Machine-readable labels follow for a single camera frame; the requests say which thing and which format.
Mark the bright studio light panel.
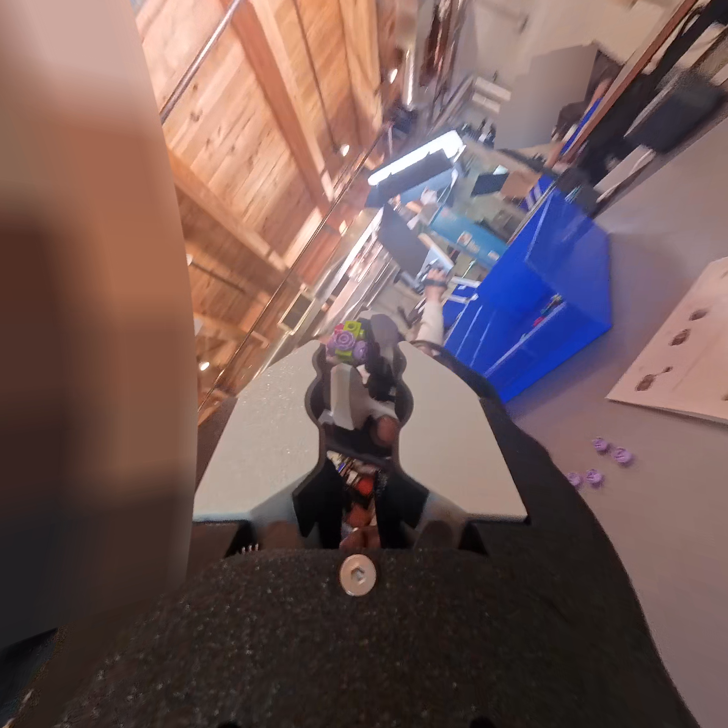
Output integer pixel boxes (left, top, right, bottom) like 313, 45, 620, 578
364, 129, 467, 208

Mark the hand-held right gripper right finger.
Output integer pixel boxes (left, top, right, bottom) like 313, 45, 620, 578
387, 342, 529, 535

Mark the pile of small toy bricks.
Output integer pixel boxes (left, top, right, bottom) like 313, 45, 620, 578
529, 294, 566, 328

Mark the person's left hand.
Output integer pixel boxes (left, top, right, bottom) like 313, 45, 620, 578
367, 412, 401, 450

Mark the purple yellow flower assembly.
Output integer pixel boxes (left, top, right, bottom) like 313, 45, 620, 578
325, 322, 370, 367

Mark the grey desk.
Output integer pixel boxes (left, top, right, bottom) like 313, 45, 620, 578
501, 114, 728, 728

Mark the blue plastic bin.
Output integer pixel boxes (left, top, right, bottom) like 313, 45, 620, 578
442, 188, 615, 401

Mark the blue printed carton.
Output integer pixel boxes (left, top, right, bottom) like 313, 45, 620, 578
427, 205, 509, 268

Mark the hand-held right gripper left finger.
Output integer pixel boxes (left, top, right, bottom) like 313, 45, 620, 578
194, 342, 340, 535

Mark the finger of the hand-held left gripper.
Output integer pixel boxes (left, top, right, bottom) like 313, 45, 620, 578
326, 359, 367, 431

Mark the white instruction booklet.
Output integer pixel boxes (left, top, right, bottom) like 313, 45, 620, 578
607, 256, 728, 425

